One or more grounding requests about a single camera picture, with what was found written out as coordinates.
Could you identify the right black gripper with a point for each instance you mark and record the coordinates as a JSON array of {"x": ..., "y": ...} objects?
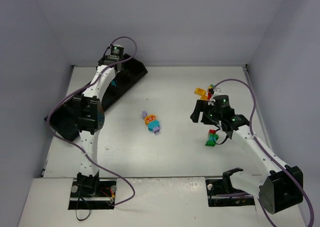
[{"x": 201, "y": 112}]

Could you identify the yellow lego brick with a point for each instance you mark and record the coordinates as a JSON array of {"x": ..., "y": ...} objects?
[{"x": 200, "y": 91}]

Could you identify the small purple lego brick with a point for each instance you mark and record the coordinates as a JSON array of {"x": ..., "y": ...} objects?
[{"x": 144, "y": 115}]

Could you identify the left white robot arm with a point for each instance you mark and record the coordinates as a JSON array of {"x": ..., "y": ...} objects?
[{"x": 90, "y": 118}]

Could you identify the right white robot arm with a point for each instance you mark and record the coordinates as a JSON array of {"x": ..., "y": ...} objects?
[{"x": 279, "y": 186}]

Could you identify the red yellow green lego stack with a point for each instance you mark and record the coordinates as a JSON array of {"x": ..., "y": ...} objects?
[{"x": 207, "y": 94}]

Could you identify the teal curved lego piece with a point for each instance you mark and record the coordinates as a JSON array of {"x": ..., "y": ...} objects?
[{"x": 213, "y": 137}]

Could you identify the green flat lego brick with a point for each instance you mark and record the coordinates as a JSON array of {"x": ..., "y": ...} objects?
[{"x": 210, "y": 143}]

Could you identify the lavender lego brick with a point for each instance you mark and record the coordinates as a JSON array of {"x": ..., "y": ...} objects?
[{"x": 156, "y": 130}]

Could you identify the black sectioned sorting tray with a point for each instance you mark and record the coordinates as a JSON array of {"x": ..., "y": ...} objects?
[{"x": 63, "y": 119}]

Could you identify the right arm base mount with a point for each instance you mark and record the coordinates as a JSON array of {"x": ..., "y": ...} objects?
[{"x": 217, "y": 195}]

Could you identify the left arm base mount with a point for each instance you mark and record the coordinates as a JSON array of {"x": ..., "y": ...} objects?
[{"x": 103, "y": 198}]

